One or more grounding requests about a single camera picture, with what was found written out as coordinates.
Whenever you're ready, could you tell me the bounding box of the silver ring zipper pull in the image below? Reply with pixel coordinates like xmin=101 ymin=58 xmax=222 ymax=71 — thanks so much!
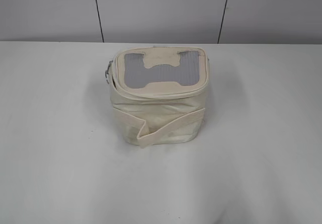
xmin=105 ymin=60 xmax=113 ymax=83

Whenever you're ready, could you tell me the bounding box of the cream fabric zipper bag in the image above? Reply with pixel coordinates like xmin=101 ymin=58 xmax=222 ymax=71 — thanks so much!
xmin=108 ymin=47 xmax=210 ymax=147

